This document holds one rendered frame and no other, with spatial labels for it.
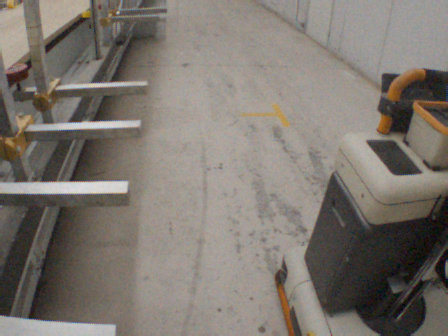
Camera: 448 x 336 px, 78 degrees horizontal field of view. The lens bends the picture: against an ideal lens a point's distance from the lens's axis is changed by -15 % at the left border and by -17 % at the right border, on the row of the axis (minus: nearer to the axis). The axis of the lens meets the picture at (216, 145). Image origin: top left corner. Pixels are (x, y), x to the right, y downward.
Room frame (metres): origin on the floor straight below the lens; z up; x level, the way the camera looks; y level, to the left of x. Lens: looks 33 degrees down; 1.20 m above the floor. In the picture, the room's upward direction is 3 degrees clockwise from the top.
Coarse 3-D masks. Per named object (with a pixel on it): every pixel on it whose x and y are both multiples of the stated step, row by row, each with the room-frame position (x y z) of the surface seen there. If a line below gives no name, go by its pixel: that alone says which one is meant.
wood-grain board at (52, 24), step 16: (48, 0) 2.56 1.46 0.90; (64, 0) 2.45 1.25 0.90; (80, 0) 2.37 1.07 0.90; (0, 16) 1.96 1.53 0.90; (16, 16) 1.87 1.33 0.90; (48, 16) 1.75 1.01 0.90; (64, 16) 1.70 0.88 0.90; (80, 16) 1.77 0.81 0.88; (0, 32) 1.42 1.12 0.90; (16, 32) 1.37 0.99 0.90; (48, 32) 1.32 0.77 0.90; (16, 48) 1.08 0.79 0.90
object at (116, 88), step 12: (72, 84) 0.87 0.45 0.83; (84, 84) 0.87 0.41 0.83; (96, 84) 0.87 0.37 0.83; (108, 84) 0.88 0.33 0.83; (120, 84) 0.88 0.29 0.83; (132, 84) 0.88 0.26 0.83; (144, 84) 0.88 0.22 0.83; (24, 96) 0.82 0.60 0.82; (60, 96) 0.84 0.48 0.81; (72, 96) 0.84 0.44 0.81; (84, 96) 0.85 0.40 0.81
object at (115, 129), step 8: (32, 128) 0.60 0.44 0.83; (40, 128) 0.60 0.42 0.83; (48, 128) 0.60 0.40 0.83; (56, 128) 0.61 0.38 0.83; (64, 128) 0.61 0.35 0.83; (72, 128) 0.61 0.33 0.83; (80, 128) 0.61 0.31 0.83; (88, 128) 0.61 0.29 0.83; (96, 128) 0.62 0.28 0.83; (104, 128) 0.62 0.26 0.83; (112, 128) 0.62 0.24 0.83; (120, 128) 0.62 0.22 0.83; (128, 128) 0.63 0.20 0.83; (136, 128) 0.63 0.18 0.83; (32, 136) 0.59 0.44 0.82; (40, 136) 0.59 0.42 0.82; (48, 136) 0.60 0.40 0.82; (56, 136) 0.60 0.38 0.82; (64, 136) 0.60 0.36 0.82; (72, 136) 0.61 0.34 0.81; (80, 136) 0.61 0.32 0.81; (88, 136) 0.61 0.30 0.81; (96, 136) 0.61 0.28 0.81; (104, 136) 0.62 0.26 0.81; (112, 136) 0.62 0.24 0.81; (120, 136) 0.62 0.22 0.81; (128, 136) 0.63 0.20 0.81; (136, 136) 0.63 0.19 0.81
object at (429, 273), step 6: (438, 240) 0.46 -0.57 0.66; (438, 246) 0.45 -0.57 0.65; (444, 246) 0.41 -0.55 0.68; (432, 252) 0.45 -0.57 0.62; (438, 252) 0.44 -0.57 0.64; (444, 252) 0.41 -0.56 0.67; (438, 258) 0.41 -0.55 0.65; (444, 258) 0.41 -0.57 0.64; (432, 264) 0.41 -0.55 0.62; (438, 264) 0.41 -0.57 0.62; (444, 264) 0.41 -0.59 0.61; (426, 270) 0.42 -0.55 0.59; (432, 270) 0.41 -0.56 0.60; (438, 270) 0.40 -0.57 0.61; (444, 270) 0.40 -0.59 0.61; (426, 276) 0.41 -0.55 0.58; (432, 276) 0.41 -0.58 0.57; (444, 276) 0.38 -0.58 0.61; (444, 282) 0.36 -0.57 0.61
